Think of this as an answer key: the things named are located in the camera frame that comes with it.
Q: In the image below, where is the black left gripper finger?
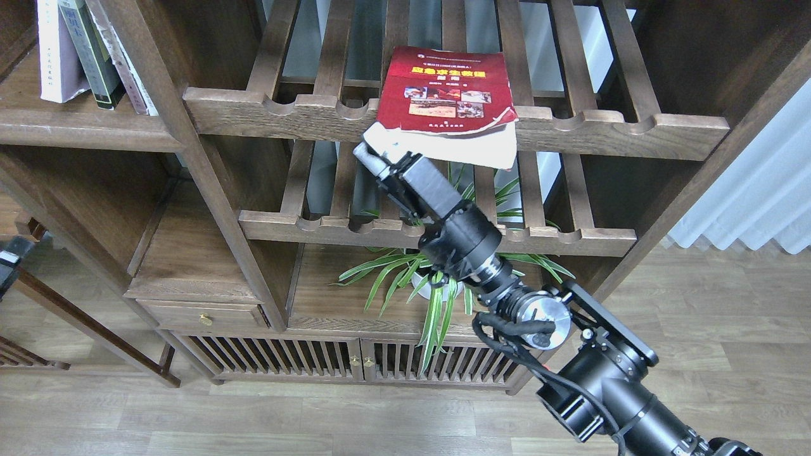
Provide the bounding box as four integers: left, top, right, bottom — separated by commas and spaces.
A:
1, 236, 35, 300

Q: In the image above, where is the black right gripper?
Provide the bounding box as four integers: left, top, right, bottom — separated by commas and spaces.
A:
353, 142, 503, 282

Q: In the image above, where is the red thick book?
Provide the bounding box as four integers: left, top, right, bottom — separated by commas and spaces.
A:
363, 46, 518, 168

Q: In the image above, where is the pale purple paperback book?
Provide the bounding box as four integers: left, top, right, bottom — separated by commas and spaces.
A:
37, 1, 89, 103

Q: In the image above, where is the black green cover book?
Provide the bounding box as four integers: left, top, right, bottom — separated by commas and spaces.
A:
58, 1, 125, 110

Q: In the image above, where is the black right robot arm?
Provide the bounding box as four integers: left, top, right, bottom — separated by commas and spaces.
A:
354, 144, 756, 455

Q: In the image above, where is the green spider plant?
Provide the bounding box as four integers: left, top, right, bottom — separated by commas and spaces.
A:
332, 158, 577, 376

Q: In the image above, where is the white plant pot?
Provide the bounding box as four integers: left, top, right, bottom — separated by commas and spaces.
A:
407, 268, 451, 302

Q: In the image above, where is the wooden furniture at left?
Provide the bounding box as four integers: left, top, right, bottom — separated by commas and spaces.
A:
1, 193, 181, 388

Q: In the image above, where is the worn white upright book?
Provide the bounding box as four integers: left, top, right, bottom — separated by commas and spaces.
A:
87, 1, 158, 116

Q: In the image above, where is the brass drawer knob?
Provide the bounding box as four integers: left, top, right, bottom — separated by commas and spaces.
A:
199, 313, 214, 326

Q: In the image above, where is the dark wooden bookshelf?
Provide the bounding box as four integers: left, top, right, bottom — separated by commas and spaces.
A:
2, 1, 809, 395

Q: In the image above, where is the white curtain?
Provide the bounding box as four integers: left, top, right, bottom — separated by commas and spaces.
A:
664, 82, 810, 254

